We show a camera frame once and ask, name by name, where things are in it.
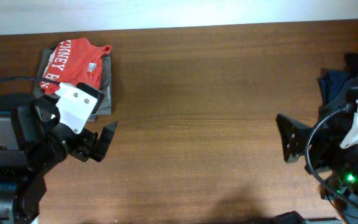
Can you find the folded grey pants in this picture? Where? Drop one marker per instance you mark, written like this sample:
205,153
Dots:
105,83

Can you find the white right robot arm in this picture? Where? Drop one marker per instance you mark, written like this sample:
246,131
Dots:
334,185

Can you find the dark blue clothes pile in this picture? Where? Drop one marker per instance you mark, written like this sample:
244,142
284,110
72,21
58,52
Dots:
334,84

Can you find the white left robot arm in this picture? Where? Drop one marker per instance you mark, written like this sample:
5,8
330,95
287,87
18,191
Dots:
38,133

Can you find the orange t-shirt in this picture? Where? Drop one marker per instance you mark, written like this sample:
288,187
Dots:
76,61

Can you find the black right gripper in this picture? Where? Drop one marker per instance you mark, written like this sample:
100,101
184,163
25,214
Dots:
325,141

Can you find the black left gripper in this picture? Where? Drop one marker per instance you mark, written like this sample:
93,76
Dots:
89,139

